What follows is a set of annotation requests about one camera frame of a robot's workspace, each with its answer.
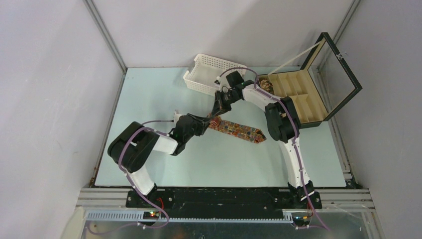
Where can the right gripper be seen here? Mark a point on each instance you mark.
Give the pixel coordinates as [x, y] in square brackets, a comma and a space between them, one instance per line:
[220, 106]

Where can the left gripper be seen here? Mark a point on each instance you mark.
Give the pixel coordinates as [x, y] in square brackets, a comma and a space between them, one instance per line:
[201, 123]

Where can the white perforated plastic basket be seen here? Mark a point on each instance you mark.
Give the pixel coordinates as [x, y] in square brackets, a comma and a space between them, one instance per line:
[201, 75]

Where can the colourful patterned tie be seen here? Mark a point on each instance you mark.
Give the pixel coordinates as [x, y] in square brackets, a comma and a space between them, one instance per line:
[241, 131]

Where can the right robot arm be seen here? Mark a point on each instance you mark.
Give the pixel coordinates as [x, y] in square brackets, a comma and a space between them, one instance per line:
[282, 121]

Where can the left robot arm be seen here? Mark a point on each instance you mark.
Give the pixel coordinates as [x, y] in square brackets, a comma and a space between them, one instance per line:
[131, 149]

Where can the rolled tie far compartment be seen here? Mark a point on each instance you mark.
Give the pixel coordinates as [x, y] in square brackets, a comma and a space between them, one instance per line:
[266, 85]

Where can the black compartment tie box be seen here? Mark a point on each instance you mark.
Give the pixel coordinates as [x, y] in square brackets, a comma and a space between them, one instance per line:
[321, 87]

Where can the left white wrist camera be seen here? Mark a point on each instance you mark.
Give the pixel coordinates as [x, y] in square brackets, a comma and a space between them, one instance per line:
[177, 116]

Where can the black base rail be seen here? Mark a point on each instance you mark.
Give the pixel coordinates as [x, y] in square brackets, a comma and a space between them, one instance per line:
[225, 203]

